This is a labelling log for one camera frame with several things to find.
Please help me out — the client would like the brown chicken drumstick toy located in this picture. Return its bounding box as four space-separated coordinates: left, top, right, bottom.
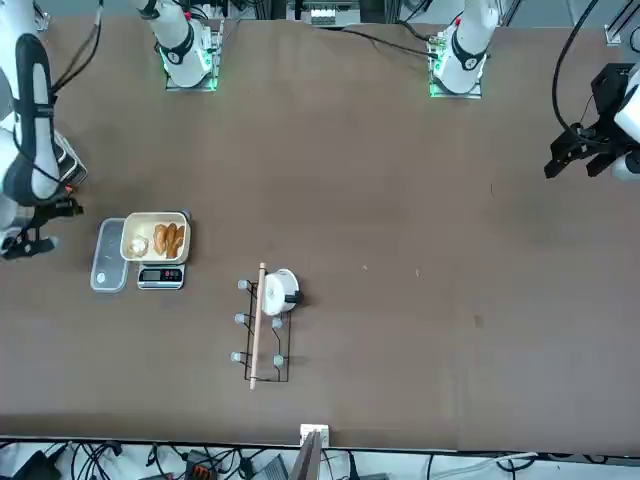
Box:
167 223 186 260

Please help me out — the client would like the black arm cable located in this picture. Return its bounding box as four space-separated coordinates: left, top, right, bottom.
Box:
551 0 604 146
49 0 104 96

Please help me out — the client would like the cream plastic weighing tray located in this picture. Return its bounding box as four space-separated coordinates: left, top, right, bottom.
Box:
119 211 192 265

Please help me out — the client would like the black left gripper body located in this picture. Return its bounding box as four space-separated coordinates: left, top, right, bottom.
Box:
591 63 634 132

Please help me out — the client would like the red and black plug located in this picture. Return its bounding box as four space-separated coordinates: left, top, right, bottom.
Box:
182 449 221 479

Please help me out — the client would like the clear plastic container lid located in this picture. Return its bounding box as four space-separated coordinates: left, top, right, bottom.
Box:
89 217 130 293

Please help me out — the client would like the white post bracket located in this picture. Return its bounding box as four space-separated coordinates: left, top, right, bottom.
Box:
299 423 332 446

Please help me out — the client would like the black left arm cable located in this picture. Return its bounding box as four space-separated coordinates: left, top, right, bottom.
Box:
551 0 604 146

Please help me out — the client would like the black wire cup rack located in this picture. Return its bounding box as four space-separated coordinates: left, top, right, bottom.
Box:
230 262 304 391

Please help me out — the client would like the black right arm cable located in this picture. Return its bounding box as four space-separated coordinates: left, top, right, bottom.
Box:
49 0 104 96

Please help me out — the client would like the white smiley mug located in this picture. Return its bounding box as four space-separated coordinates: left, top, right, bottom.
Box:
260 268 305 316

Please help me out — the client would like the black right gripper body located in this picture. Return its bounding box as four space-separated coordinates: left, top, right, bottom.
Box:
22 197 49 224

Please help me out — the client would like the black digital kitchen scale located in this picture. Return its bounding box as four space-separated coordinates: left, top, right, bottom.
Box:
137 208 194 290

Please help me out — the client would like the aluminium camera post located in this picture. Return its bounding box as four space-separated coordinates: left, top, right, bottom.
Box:
291 429 326 480

